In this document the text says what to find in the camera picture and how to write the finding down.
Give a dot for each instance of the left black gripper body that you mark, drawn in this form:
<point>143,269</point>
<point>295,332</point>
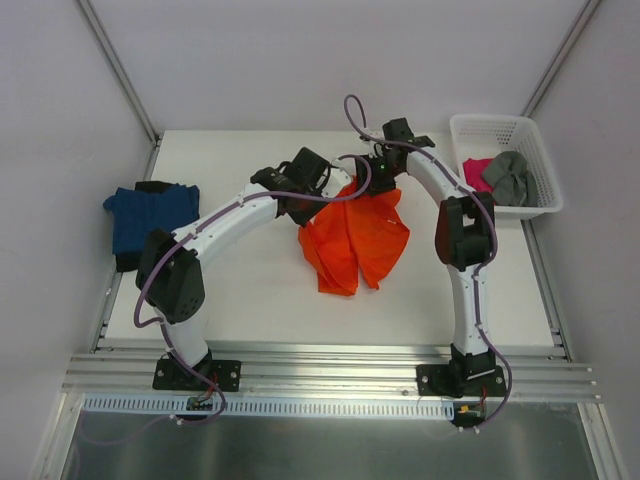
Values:
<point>310,209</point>

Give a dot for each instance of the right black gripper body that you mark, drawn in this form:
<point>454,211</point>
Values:
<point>373,176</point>

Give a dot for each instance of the orange t shirt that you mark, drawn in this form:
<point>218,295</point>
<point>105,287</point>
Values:
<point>361,239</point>

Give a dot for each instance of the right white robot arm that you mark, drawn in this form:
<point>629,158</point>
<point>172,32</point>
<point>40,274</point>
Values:
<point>465,238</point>

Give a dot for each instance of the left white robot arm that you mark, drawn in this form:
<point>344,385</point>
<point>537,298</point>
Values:
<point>170,276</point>

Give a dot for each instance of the pink t shirt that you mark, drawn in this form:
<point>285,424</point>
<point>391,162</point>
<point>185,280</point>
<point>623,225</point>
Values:
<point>473,170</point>

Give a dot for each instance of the white plastic basket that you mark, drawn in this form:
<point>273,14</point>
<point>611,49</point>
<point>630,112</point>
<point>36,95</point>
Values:
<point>484,136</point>

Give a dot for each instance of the grey t shirt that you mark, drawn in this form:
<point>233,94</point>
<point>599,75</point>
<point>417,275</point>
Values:
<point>512,183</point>

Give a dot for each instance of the blue folded t shirt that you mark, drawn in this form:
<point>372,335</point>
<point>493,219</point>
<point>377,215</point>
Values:
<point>150,220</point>

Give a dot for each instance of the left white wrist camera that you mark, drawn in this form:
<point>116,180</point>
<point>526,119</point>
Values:
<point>334,181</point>

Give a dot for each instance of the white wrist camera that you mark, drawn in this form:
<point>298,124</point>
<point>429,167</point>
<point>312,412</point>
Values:
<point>334,181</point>
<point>375,149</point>

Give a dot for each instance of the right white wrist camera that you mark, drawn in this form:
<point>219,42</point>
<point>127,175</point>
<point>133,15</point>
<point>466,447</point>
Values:
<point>375,149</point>

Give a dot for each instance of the aluminium extrusion rail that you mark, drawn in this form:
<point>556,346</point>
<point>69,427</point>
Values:
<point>540,374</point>

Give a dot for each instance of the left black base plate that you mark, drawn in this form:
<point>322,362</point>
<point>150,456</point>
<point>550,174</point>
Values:
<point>170,375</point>

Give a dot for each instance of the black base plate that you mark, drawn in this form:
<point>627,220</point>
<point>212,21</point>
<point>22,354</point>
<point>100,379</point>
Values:
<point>170,375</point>
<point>441,380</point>

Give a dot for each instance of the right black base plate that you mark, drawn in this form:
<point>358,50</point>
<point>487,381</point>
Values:
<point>441,380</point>

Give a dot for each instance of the left aluminium frame post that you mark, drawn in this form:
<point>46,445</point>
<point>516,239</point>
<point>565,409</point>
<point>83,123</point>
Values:
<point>114,63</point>

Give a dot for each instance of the aluminium frame post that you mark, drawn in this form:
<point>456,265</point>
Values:
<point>573,35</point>
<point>114,63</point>

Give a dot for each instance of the right aluminium frame post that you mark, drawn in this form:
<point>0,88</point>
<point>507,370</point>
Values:
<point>573,35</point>

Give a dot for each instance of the white slotted cable duct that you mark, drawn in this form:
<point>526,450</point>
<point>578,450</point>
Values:
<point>271,406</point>

